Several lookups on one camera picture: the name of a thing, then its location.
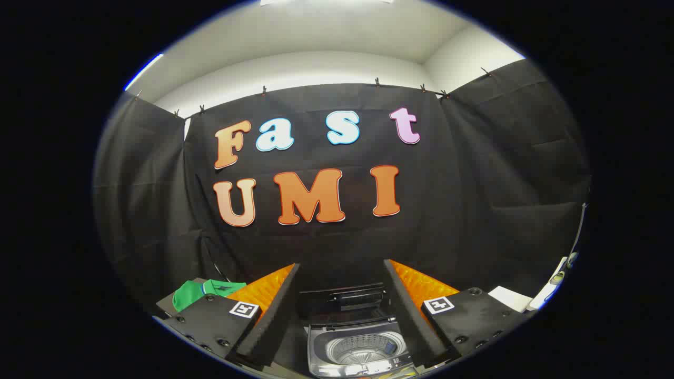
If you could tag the dark glass washing machine lid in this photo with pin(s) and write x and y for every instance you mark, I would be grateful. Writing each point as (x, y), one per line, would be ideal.
(347, 300)

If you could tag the green polo shirt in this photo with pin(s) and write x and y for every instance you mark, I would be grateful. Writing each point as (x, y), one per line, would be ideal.
(192, 295)

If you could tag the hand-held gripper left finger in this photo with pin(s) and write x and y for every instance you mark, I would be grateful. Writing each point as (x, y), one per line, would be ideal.
(279, 316)

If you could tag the grey topped side table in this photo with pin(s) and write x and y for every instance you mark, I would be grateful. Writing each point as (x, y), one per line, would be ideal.
(164, 304)

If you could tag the grey washing machine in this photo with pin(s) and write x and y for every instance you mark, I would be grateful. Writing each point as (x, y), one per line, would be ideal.
(358, 350)

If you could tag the white side desk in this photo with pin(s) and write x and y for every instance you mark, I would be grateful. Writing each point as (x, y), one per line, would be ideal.
(542, 300)

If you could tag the row of small backdrop clips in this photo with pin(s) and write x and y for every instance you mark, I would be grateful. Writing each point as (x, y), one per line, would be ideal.
(377, 82)

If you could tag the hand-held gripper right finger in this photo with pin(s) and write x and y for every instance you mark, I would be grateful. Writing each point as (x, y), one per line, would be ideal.
(408, 316)

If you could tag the black backdrop cloth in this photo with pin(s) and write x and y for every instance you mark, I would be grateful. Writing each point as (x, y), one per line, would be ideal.
(447, 184)

